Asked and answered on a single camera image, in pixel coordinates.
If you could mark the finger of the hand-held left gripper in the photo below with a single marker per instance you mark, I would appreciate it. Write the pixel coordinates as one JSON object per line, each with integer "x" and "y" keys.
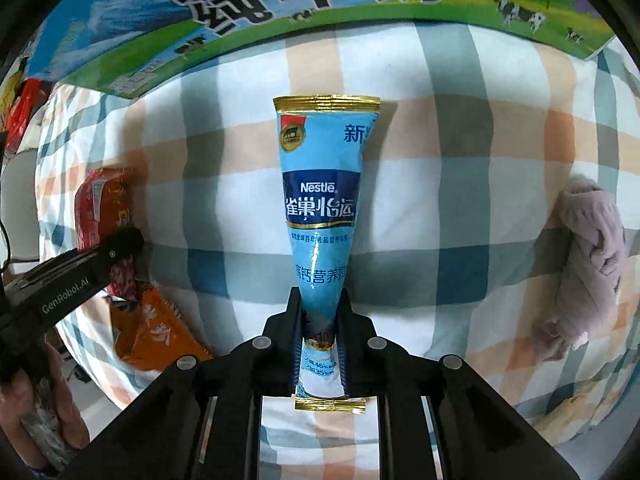
{"x": 122, "y": 246}

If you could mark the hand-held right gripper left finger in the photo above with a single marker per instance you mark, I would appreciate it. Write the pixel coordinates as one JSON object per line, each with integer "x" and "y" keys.
{"x": 283, "y": 331}

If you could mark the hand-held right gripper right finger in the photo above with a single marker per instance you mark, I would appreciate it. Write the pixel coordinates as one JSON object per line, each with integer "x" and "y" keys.
{"x": 358, "y": 332}

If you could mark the blue milk powder packet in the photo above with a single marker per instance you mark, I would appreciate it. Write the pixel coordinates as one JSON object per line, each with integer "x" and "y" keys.
{"x": 320, "y": 210}

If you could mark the person's left forearm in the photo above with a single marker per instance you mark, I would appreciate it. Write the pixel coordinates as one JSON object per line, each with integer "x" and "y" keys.
{"x": 62, "y": 400}

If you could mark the red snack packet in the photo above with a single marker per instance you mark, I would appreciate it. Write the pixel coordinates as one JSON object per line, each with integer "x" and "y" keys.
{"x": 107, "y": 205}

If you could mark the orange snack packet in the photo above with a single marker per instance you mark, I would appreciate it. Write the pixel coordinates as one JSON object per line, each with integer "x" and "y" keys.
{"x": 150, "y": 332}

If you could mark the red plastic bag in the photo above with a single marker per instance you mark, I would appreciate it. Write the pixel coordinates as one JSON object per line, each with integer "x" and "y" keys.
{"x": 22, "y": 115}

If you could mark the checked bed sheet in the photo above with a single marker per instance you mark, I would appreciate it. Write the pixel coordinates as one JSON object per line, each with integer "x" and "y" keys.
{"x": 450, "y": 160}

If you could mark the mauve towel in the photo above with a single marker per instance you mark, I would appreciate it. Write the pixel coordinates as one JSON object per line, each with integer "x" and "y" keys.
{"x": 590, "y": 265}

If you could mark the printed milk carton box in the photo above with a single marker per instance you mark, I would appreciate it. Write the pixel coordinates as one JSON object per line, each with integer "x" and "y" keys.
{"x": 320, "y": 15}

